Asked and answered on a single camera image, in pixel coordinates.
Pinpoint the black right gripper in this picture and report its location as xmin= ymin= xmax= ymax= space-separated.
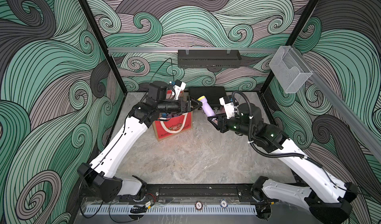
xmin=208 ymin=111 xmax=255 ymax=138

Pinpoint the purple flashlight row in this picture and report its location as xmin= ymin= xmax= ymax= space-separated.
xmin=198 ymin=96 xmax=215 ymax=117

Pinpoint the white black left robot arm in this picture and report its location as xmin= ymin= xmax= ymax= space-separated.
xmin=77 ymin=80 xmax=202 ymax=203

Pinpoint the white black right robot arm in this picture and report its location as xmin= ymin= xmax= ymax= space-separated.
xmin=198 ymin=91 xmax=358 ymax=224

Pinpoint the red canvas tote bag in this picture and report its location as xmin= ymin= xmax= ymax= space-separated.
xmin=152 ymin=90 xmax=193 ymax=141

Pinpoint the black hard carry case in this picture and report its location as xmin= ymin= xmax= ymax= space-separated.
xmin=188 ymin=86 xmax=226 ymax=110

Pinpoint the black wall-mounted shelf tray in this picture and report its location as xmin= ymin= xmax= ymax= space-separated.
xmin=177 ymin=49 xmax=242 ymax=68

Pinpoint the clear plastic wall bin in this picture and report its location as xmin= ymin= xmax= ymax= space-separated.
xmin=269 ymin=46 xmax=313 ymax=94

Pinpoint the black front mounting rail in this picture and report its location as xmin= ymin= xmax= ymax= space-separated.
xmin=80 ymin=183 xmax=301 ymax=198

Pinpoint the white slotted cable duct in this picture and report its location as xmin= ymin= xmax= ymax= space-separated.
xmin=84 ymin=204 xmax=257 ymax=216

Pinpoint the aluminium rail back wall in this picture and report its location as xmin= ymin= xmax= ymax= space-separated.
xmin=107 ymin=47 xmax=278 ymax=54

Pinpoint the aluminium rail wall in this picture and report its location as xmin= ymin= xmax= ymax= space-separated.
xmin=107 ymin=47 xmax=278 ymax=54
xmin=291 ymin=47 xmax=381 ymax=160

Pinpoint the aluminium rail right wall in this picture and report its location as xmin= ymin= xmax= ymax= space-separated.
xmin=291 ymin=47 xmax=381 ymax=160

